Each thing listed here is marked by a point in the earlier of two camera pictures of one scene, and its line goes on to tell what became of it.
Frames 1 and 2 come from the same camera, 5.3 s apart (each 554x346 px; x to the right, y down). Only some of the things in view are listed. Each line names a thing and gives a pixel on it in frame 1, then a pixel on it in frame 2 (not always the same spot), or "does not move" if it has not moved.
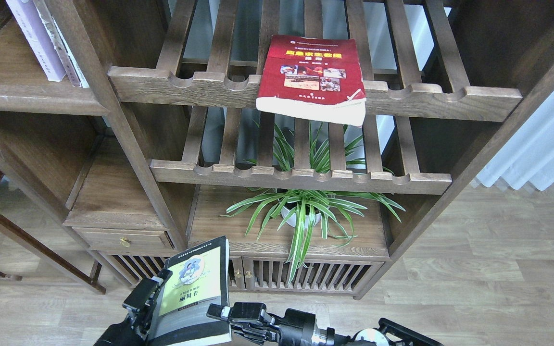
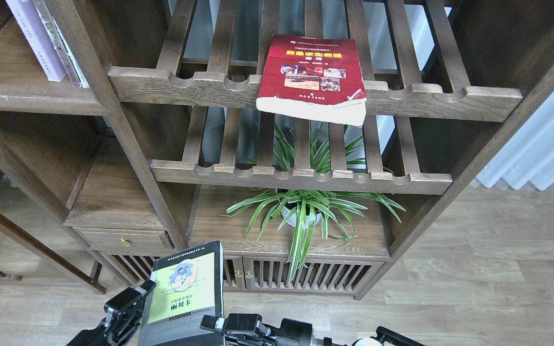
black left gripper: (140, 305) -> (124, 313)
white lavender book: (38, 38) does not move
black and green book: (200, 277) does not move
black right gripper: (295, 327) -> (246, 329)
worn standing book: (66, 54) does not move
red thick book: (318, 79) does not move
